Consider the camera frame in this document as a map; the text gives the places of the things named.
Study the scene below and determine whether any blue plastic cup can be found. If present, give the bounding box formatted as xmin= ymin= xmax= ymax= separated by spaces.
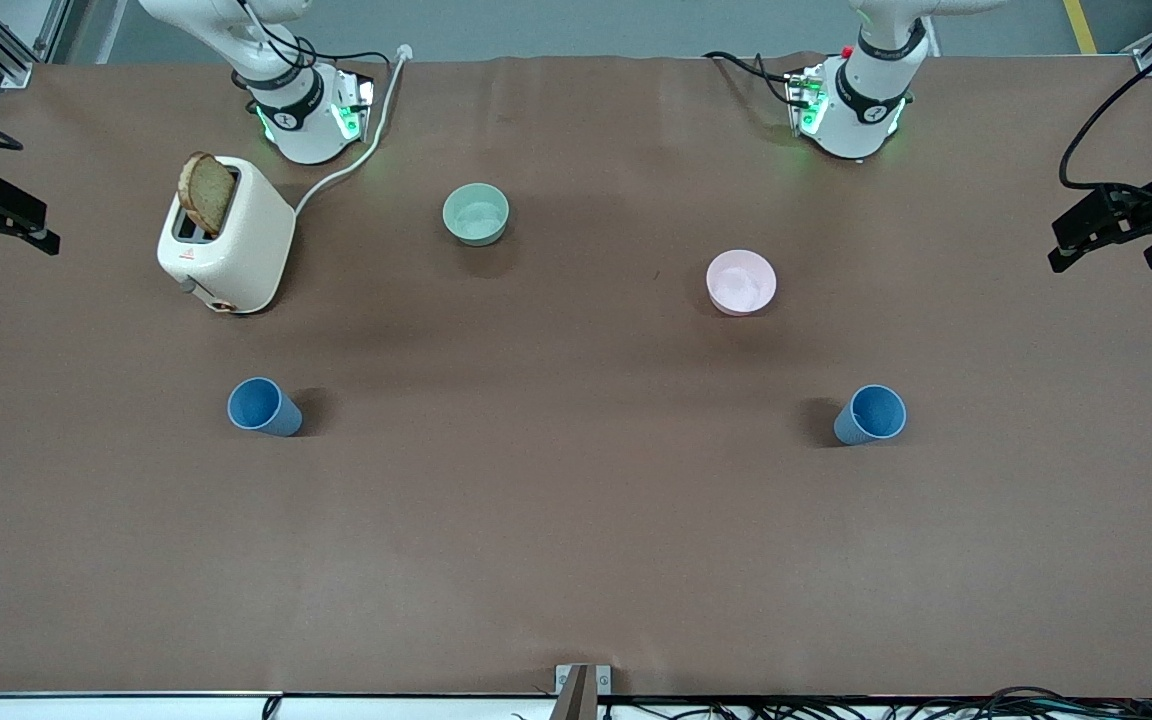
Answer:
xmin=227 ymin=376 xmax=305 ymax=439
xmin=832 ymin=384 xmax=909 ymax=448

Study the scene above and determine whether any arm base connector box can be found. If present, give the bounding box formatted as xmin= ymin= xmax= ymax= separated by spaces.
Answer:
xmin=785 ymin=64 xmax=830 ymax=137
xmin=333 ymin=71 xmax=378 ymax=144

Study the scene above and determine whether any brown bread slice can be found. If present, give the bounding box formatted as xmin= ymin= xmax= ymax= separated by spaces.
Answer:
xmin=177 ymin=151 xmax=237 ymax=238

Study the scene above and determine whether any cream white toaster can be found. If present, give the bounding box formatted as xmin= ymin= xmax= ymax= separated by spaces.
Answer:
xmin=156 ymin=155 xmax=297 ymax=317

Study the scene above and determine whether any pale pink bowl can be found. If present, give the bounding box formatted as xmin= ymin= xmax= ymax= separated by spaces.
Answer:
xmin=705 ymin=249 xmax=779 ymax=318

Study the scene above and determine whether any mint green bowl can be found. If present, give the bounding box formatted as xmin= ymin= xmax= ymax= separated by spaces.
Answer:
xmin=441 ymin=183 xmax=512 ymax=248

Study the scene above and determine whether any white toaster power cable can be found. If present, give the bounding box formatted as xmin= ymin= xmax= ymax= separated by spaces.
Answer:
xmin=292 ymin=44 xmax=414 ymax=217

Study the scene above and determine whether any black right base cable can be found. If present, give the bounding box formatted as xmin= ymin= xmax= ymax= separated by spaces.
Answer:
xmin=231 ymin=0 xmax=396 ymax=113

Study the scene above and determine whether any black base cable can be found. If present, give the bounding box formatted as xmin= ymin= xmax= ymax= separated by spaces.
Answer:
xmin=703 ymin=49 xmax=809 ymax=107
xmin=231 ymin=0 xmax=396 ymax=113

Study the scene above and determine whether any black left base cable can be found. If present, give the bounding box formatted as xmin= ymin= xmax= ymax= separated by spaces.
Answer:
xmin=703 ymin=49 xmax=809 ymax=107

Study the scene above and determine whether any white table edge rail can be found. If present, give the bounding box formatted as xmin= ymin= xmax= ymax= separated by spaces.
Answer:
xmin=0 ymin=692 xmax=559 ymax=720

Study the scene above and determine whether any black cable bundle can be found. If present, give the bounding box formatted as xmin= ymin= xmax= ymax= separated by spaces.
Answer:
xmin=511 ymin=685 xmax=1152 ymax=720

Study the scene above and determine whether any grey metal camera bracket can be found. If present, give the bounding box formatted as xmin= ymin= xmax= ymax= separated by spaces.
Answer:
xmin=554 ymin=663 xmax=613 ymax=720

